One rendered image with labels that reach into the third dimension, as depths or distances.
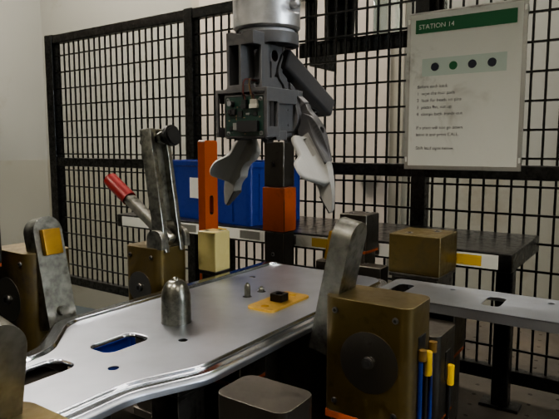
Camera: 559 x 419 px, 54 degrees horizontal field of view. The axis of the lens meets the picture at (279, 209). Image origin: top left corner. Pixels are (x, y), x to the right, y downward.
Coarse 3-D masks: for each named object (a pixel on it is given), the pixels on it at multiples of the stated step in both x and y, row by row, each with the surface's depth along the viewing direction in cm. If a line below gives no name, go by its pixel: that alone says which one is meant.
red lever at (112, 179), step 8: (112, 176) 83; (112, 184) 82; (120, 184) 82; (120, 192) 81; (128, 192) 81; (128, 200) 81; (136, 200) 81; (136, 208) 80; (144, 208) 80; (144, 216) 79; (168, 232) 78; (168, 240) 77
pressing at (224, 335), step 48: (192, 288) 74; (240, 288) 74; (288, 288) 74; (48, 336) 55; (96, 336) 56; (144, 336) 56; (192, 336) 56; (240, 336) 56; (288, 336) 57; (48, 384) 44; (96, 384) 44; (144, 384) 45; (192, 384) 46
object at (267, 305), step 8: (272, 296) 67; (280, 296) 67; (288, 296) 68; (296, 296) 70; (304, 296) 70; (256, 304) 66; (264, 304) 66; (272, 304) 66; (280, 304) 66; (288, 304) 66; (272, 312) 64
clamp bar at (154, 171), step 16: (176, 128) 76; (144, 144) 76; (160, 144) 78; (176, 144) 76; (144, 160) 77; (160, 160) 78; (160, 176) 78; (160, 192) 76; (176, 192) 79; (160, 208) 76; (176, 208) 78; (160, 224) 76; (176, 224) 78; (176, 240) 78
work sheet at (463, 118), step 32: (512, 0) 100; (416, 32) 110; (448, 32) 107; (480, 32) 103; (512, 32) 100; (416, 64) 111; (448, 64) 107; (480, 64) 104; (512, 64) 101; (416, 96) 111; (448, 96) 108; (480, 96) 104; (512, 96) 101; (416, 128) 112; (448, 128) 108; (480, 128) 105; (512, 128) 102; (416, 160) 113; (448, 160) 109; (480, 160) 106; (512, 160) 102
